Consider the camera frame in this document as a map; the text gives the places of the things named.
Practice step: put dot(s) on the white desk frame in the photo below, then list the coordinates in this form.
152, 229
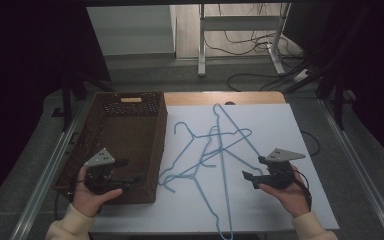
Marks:
240, 22

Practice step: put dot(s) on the metal rail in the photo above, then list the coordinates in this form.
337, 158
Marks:
363, 173
43, 180

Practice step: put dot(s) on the person's right hand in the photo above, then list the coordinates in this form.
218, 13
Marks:
291, 198

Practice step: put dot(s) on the dark curtain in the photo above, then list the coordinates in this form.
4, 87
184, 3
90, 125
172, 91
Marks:
373, 66
23, 83

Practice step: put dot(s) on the brown wicker basket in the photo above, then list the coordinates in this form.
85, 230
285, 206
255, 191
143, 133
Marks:
126, 140

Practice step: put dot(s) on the wooden table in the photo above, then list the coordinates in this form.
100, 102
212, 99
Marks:
196, 98

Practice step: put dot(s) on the white cabinet panel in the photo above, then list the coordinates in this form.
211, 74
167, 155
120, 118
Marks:
130, 30

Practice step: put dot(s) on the person's left hand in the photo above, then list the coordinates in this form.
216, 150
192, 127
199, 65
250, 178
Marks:
88, 200

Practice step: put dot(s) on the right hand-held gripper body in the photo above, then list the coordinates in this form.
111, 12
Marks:
280, 170

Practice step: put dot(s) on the black stand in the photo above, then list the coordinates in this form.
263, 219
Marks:
67, 96
338, 100

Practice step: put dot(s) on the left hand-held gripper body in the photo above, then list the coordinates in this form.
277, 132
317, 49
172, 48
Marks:
99, 173

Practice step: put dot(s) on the white power strip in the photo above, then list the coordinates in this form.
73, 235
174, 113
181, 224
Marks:
301, 75

